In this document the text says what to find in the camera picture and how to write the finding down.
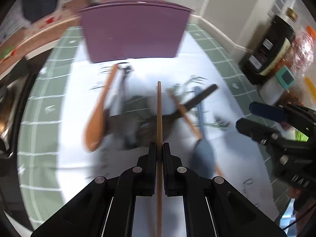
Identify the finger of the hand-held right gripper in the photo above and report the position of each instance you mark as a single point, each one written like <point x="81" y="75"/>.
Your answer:
<point x="254" y="129"/>
<point x="267" y="112"/>

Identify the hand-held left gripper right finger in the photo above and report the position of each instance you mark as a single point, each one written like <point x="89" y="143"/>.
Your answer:
<point x="167" y="172"/>

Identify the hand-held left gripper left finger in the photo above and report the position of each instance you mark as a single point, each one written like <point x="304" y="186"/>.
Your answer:
<point x="151" y="172"/>

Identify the thin wooden stick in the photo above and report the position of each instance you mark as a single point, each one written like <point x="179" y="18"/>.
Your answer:
<point x="159" y="116"/>

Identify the purple utensil holder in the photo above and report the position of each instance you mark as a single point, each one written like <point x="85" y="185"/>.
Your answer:
<point x="133" y="32"/>

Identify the white container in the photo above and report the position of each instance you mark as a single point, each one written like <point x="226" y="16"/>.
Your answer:
<point x="270" y="92"/>

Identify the teal kitchen timer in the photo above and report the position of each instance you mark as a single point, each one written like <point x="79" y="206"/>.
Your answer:
<point x="285" y="77"/>

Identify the blue silicone spatula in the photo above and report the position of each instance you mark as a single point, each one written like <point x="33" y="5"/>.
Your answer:
<point x="202" y="153"/>

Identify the thin wooden spatula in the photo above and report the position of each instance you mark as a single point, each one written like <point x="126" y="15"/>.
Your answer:
<point x="187" y="119"/>

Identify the black spatula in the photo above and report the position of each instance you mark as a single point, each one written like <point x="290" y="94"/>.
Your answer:
<point x="202" y="94"/>

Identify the black and cream appliance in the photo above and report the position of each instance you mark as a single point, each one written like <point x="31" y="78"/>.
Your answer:
<point x="271" y="44"/>

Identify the clear jar orange cap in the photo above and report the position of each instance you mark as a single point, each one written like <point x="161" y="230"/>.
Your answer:
<point x="305" y="51"/>

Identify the wooden spoon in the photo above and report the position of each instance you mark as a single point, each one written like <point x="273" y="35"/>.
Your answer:
<point x="95" y="128"/>

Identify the white printed mat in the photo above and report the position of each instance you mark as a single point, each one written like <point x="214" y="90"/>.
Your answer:
<point x="74" y="140"/>

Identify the black and silver utensil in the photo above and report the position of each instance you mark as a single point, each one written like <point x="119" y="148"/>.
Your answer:
<point x="121" y="84"/>

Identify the green grid cutting mat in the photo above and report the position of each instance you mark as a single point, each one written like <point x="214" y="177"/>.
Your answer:
<point x="37" y="133"/>

